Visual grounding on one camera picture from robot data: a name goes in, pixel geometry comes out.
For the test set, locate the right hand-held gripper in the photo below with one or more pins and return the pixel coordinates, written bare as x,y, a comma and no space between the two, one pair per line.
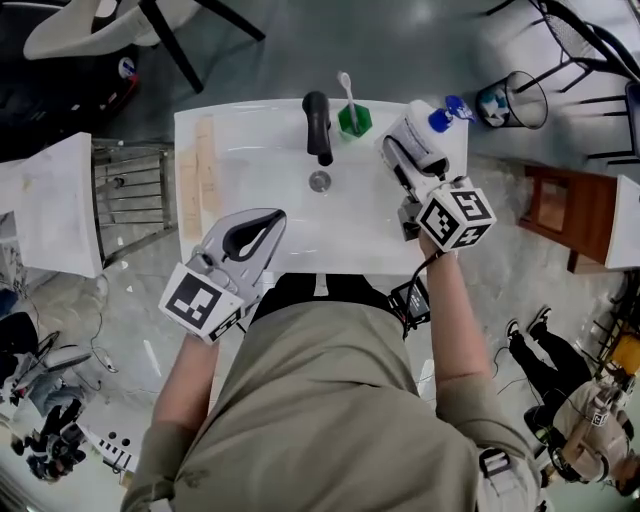
455,215

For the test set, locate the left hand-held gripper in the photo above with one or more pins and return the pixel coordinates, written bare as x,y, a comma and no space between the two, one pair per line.
200,305

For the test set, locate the white bottle with blue pump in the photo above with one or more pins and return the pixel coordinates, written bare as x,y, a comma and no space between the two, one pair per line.
415,125

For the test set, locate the person's left forearm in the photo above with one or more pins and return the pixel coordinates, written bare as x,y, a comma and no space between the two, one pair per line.
187,380

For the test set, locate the person's right forearm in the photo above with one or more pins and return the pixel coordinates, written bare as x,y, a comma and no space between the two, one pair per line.
457,320

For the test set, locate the green cup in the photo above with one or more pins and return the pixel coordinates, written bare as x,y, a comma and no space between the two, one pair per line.
362,122

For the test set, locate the person's black shorts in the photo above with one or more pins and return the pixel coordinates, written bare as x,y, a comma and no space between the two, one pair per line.
300,295

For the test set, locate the metal sink drain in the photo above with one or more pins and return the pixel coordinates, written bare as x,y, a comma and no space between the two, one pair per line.
320,181

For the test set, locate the white ceramic sink basin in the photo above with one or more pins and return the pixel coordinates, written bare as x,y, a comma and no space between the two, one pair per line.
350,225

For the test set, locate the white toothbrush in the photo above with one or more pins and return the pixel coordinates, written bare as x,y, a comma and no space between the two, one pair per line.
348,95

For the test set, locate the black faucet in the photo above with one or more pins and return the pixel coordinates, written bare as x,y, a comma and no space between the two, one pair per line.
318,125

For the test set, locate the steel rack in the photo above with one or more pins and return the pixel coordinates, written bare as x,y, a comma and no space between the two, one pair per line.
132,200

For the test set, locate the black waist device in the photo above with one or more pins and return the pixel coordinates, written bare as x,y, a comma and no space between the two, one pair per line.
412,305

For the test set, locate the brown wooden stool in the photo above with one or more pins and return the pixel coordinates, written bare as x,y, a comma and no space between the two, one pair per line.
590,215

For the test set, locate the person's olive shirt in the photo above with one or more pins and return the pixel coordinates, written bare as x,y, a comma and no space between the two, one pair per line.
325,425

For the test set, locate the black mesh chair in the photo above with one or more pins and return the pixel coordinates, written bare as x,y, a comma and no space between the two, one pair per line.
575,35

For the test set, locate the white side cabinet top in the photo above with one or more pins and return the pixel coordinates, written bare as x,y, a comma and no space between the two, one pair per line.
50,200

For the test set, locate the black equipment case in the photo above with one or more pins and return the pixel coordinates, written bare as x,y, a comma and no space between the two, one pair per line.
50,110

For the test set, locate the white panel with holes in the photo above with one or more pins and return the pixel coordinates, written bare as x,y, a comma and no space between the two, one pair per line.
115,445

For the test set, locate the white chair with black legs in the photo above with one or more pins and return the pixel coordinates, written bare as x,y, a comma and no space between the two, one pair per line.
75,30

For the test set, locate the dark frame chair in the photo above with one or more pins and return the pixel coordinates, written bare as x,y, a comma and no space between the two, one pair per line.
632,115

